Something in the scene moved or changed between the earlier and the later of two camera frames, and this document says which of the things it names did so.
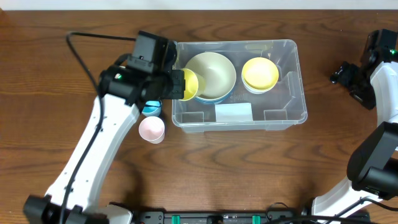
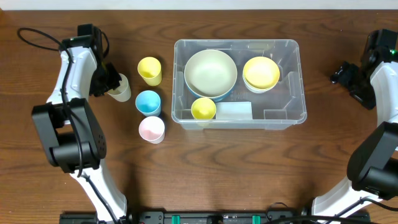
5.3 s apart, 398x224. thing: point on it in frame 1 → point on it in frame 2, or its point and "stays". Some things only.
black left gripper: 177,83 → 109,79
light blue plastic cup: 152,108 stays
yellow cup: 195,85 → 203,108
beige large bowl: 219,71 stays
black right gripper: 347,77 stays
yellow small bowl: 260,73 stays
